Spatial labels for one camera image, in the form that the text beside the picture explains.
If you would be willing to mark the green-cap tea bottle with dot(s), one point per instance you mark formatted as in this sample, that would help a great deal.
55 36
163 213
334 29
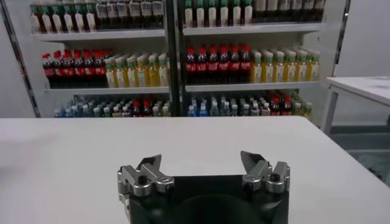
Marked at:
46 22
200 16
90 19
224 14
212 15
247 13
57 21
188 16
68 20
79 20
236 14
35 22

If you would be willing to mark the small red-cap cola bottle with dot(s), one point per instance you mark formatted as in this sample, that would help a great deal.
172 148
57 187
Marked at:
136 109
286 106
147 108
275 106

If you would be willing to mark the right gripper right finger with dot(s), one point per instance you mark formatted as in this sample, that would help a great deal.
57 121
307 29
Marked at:
268 178

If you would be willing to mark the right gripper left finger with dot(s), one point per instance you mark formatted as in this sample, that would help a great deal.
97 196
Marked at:
143 181

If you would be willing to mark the white beverage display shelf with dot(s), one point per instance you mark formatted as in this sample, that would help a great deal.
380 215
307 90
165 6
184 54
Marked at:
100 35
253 28

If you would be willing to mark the small blue water bottle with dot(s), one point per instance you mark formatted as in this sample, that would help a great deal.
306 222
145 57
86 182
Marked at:
202 110
65 112
192 111

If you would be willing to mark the dark drink bottle white label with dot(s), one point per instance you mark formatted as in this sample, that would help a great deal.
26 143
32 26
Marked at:
123 12
112 12
135 11
157 9
102 13
146 10

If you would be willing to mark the dark drink bottle beige label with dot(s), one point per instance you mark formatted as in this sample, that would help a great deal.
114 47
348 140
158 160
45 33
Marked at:
283 6
295 5
271 6
260 7
319 4
307 5

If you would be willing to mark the white side table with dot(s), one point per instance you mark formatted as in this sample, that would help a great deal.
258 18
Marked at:
359 86

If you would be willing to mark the black vertical shelf post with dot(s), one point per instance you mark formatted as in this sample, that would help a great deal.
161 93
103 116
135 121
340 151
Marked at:
174 61

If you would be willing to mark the yellow juice bottle green cap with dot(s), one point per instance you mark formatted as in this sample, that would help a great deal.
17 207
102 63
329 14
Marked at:
256 71
120 75
268 70
131 74
152 73
291 69
302 68
314 68
279 70
142 74
110 76
163 72

